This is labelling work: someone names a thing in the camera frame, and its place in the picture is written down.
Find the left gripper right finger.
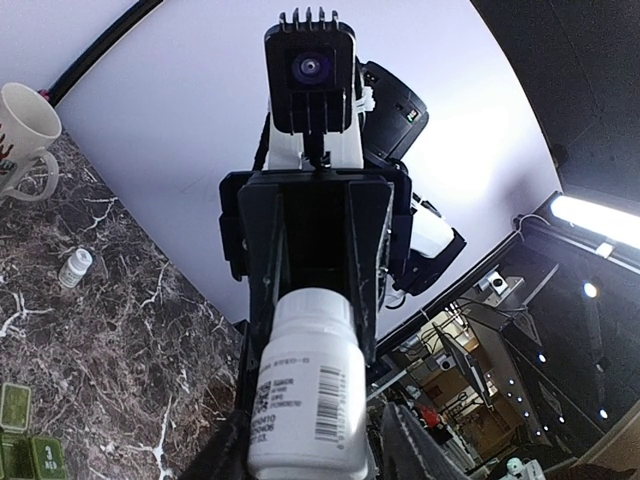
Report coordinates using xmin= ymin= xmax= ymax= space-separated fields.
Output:
xmin=382 ymin=403 xmax=468 ymax=480

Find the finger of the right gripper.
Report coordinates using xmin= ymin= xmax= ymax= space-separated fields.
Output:
xmin=238 ymin=179 xmax=287 ymax=413
xmin=347 ymin=179 xmax=393 ymax=364

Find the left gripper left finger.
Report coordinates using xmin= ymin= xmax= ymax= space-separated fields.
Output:
xmin=179 ymin=410 xmax=252 ymax=480

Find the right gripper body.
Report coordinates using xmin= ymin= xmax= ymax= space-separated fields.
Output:
xmin=219 ymin=169 xmax=413 ymax=313

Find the white pill bottle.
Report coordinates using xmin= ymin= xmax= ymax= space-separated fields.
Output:
xmin=58 ymin=248 xmax=93 ymax=288
xmin=247 ymin=288 xmax=368 ymax=479

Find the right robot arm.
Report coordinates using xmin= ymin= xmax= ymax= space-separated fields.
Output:
xmin=220 ymin=57 xmax=466 ymax=410

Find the cream coral-print mug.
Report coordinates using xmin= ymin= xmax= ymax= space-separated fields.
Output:
xmin=1 ymin=82 xmax=62 ymax=203

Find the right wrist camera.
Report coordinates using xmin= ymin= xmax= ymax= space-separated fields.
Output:
xmin=264 ymin=8 xmax=372 ymax=171

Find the right black frame post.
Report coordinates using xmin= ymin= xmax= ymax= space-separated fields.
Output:
xmin=39 ymin=0 xmax=164 ymax=108

